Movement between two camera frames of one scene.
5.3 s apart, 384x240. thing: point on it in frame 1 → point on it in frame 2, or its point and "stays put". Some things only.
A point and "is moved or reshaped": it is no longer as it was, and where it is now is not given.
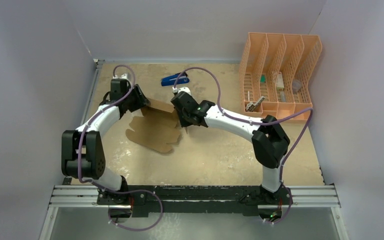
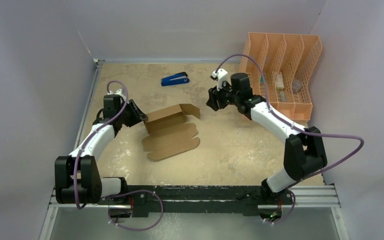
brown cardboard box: [156, 128] is moved or reshaped
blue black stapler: [171, 80] stays put
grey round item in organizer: [296, 85] stays put
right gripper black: [184, 117] → [216, 99]
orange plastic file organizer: [274, 71] stays put
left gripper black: [141, 102] → [137, 115]
